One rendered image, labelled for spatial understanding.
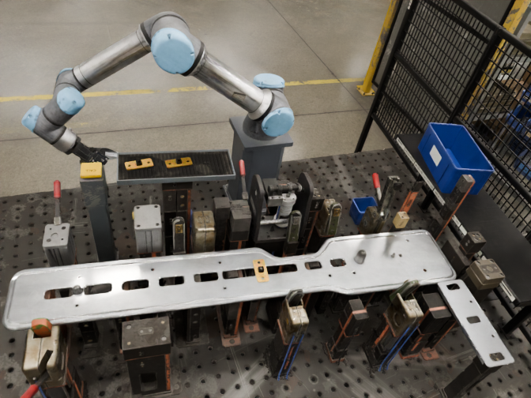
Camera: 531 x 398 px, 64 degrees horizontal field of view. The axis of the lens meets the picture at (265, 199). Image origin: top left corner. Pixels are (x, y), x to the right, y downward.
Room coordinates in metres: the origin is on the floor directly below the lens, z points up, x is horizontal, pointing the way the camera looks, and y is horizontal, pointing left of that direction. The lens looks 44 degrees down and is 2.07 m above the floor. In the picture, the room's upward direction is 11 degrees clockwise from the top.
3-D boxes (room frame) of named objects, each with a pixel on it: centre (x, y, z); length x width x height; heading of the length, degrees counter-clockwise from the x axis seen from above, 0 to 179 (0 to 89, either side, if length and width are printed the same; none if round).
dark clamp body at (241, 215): (0.97, 0.07, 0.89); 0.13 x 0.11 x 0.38; 21
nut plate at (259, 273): (0.80, -0.03, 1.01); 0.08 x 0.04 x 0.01; 20
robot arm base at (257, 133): (1.41, 0.07, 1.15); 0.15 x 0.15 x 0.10
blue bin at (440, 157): (1.49, -0.73, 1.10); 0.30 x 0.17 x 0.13; 12
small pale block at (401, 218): (1.11, -0.49, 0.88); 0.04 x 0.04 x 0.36; 21
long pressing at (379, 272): (0.79, -0.01, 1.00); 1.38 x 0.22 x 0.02; 111
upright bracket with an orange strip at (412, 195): (1.15, -0.50, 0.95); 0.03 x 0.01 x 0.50; 111
